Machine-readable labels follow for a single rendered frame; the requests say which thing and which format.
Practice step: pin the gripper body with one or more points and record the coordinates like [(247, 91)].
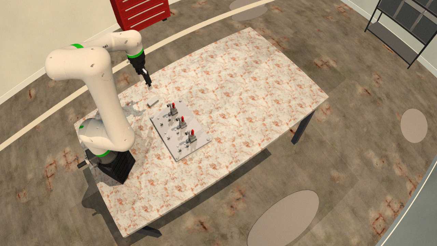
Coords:
[(140, 66)]

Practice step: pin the toggle clamp with red handle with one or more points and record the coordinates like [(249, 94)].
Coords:
[(182, 123)]

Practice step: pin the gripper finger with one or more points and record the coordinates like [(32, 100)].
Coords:
[(140, 76), (147, 78)]

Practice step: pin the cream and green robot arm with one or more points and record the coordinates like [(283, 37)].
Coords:
[(91, 62)]

